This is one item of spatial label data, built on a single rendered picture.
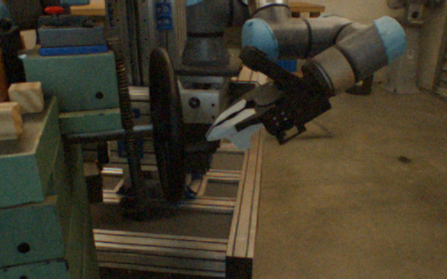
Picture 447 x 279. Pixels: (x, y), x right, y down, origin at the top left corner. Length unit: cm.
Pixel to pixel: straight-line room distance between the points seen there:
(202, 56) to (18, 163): 83
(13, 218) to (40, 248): 6
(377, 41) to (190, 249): 95
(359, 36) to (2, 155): 54
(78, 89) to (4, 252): 26
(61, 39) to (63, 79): 6
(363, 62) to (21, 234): 56
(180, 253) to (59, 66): 87
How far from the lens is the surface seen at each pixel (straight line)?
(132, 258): 144
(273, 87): 67
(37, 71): 67
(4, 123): 51
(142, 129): 74
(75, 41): 67
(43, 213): 57
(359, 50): 68
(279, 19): 73
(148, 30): 137
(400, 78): 433
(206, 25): 121
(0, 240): 60
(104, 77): 67
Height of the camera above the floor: 107
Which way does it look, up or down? 22 degrees down
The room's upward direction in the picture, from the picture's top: straight up
